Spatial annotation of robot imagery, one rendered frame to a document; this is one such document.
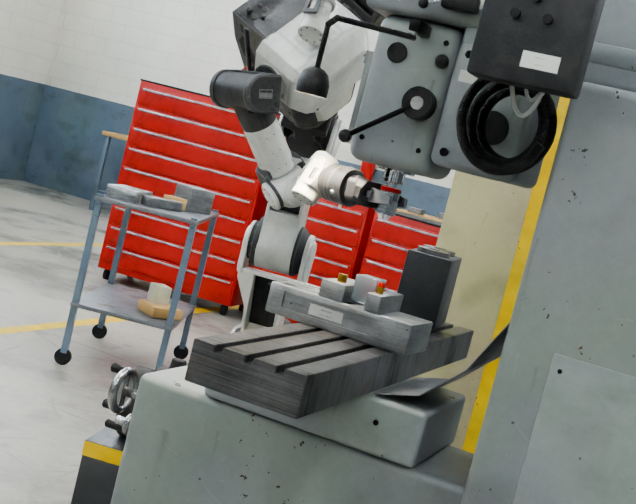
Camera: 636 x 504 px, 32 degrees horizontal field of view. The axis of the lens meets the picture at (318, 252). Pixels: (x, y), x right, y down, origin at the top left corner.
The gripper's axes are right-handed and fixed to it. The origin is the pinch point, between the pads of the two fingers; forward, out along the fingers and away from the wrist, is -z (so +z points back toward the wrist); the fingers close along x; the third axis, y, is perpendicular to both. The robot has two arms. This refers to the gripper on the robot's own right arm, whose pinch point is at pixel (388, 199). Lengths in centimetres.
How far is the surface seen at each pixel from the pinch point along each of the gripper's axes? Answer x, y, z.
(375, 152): -10.0, -9.3, -1.5
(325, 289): -7.2, 22.9, 4.8
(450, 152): -5.8, -13.3, -17.6
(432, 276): 43.4, 18.5, 14.6
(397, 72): -9.9, -26.8, -1.6
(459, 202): 149, 2, 90
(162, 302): 166, 91, 260
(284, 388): -48, 34, -28
